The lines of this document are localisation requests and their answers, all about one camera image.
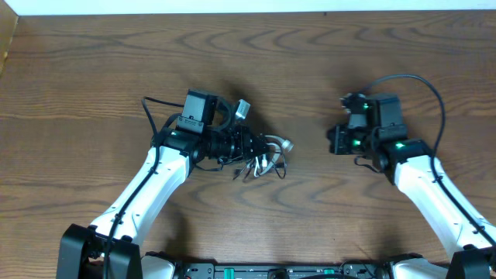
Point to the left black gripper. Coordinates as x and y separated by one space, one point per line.
245 143

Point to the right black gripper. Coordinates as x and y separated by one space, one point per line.
337 140

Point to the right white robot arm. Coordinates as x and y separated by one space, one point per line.
413 168

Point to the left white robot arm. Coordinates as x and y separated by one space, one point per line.
110 246

